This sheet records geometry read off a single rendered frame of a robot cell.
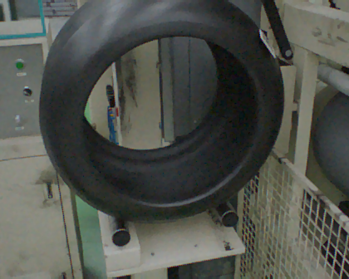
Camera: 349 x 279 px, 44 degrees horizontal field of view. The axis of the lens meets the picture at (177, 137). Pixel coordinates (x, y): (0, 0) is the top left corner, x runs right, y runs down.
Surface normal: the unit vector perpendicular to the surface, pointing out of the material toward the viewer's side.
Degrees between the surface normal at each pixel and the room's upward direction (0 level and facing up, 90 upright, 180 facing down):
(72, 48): 60
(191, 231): 0
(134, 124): 90
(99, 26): 52
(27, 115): 90
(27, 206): 90
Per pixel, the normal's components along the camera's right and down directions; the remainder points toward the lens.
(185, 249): -0.02, -0.91
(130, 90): 0.24, 0.40
